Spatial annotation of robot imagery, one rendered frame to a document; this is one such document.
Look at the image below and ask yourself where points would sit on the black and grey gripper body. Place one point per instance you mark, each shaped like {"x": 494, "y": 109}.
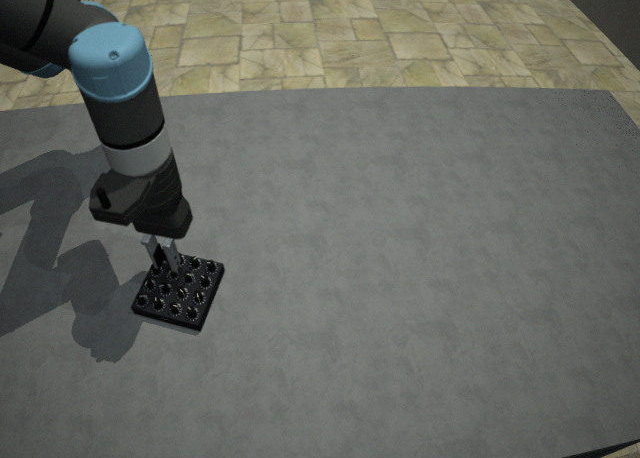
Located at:
{"x": 168, "y": 213}

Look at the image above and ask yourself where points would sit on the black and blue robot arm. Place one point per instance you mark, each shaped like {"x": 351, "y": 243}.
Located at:
{"x": 110, "y": 63}

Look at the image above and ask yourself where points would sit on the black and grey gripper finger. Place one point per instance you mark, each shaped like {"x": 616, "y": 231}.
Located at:
{"x": 154, "y": 249}
{"x": 171, "y": 252}

